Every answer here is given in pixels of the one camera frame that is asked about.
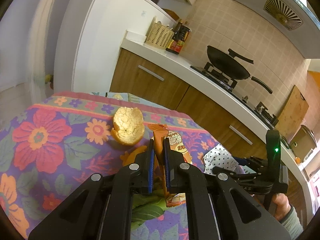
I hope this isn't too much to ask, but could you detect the wooden cutting board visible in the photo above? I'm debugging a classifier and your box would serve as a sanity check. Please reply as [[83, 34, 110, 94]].
[[276, 85, 309, 142]]

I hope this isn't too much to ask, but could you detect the black gas stove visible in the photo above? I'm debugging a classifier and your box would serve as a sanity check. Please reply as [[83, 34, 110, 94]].
[[191, 62, 279, 129]]

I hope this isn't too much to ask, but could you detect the black wok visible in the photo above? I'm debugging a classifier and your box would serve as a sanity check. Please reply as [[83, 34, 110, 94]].
[[207, 46, 273, 94]]

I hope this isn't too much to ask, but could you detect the wooden kitchen cabinet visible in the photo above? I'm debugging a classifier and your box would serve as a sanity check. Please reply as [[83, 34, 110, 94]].
[[111, 49, 267, 159]]

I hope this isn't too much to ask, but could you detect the floral tablecloth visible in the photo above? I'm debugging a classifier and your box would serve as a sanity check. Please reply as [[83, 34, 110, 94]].
[[1, 92, 219, 239]]

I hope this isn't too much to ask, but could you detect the range hood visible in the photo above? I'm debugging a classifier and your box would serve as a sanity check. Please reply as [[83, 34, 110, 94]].
[[234, 0, 319, 59]]

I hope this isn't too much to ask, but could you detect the dotted white paper wrapper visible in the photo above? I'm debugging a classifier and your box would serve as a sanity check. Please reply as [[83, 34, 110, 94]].
[[203, 144, 245, 175]]

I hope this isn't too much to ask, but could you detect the orange peel piece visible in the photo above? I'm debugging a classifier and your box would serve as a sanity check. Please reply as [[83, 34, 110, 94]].
[[111, 107, 145, 146], [120, 145, 147, 167]]

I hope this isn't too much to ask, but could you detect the red snack wrapper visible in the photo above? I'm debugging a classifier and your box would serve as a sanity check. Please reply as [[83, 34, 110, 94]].
[[148, 124, 192, 207]]

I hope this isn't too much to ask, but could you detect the steel pot with lid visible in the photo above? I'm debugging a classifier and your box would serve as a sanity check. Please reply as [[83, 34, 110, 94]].
[[290, 125, 317, 161]]

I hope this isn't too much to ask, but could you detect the green vegetable leaf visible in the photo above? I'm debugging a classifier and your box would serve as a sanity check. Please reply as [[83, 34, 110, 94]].
[[131, 194, 167, 225]]

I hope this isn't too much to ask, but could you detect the dark sauce bottle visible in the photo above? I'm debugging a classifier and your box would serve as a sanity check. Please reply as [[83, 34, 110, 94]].
[[166, 19, 183, 54]]

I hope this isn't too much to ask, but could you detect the person's right hand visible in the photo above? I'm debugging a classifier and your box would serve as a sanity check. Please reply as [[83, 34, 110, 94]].
[[272, 193, 291, 221]]

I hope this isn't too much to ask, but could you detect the woven beige basket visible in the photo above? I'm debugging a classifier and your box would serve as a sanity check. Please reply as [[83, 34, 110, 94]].
[[144, 16, 174, 50]]

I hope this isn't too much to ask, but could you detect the white countertop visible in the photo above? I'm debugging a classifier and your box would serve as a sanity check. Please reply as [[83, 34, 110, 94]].
[[120, 30, 317, 222]]

